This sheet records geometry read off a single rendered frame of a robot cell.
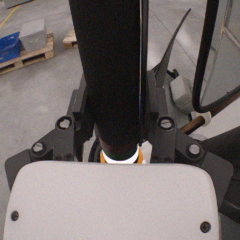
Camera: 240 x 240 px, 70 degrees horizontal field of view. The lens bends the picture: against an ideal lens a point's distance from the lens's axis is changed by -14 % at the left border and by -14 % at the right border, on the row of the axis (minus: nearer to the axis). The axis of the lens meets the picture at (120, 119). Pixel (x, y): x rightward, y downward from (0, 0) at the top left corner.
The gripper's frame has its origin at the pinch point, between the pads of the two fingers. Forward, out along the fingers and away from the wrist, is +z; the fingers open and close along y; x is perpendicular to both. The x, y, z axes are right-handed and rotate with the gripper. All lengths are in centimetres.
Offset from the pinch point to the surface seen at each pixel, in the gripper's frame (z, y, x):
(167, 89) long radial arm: 37, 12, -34
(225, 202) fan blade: -5.5, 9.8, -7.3
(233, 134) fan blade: 5.3, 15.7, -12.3
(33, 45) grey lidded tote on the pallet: 238, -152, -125
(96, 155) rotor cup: 9.4, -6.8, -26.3
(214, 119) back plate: 24.0, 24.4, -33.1
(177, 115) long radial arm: 28.0, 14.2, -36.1
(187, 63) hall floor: 211, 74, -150
